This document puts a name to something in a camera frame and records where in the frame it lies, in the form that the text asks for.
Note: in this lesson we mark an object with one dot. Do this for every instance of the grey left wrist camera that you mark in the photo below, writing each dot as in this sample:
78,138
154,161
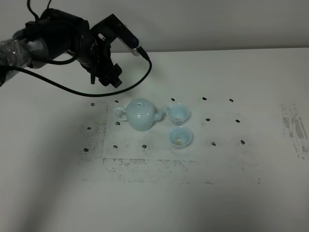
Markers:
112,28

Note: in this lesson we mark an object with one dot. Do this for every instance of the near light blue teacup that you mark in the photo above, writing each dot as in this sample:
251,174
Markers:
180,137

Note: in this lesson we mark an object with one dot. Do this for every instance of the light blue porcelain teapot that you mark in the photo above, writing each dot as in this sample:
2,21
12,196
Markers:
140,114

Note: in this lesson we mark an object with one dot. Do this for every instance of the far light blue teacup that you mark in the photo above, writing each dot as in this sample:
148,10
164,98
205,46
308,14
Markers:
178,113

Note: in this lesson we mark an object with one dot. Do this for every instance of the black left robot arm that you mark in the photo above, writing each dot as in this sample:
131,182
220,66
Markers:
60,38

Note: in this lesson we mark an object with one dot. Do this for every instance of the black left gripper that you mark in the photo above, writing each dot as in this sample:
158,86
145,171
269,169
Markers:
96,58

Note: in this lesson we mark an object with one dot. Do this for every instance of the light blue teacup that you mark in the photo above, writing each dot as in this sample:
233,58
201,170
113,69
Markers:
180,137
178,113

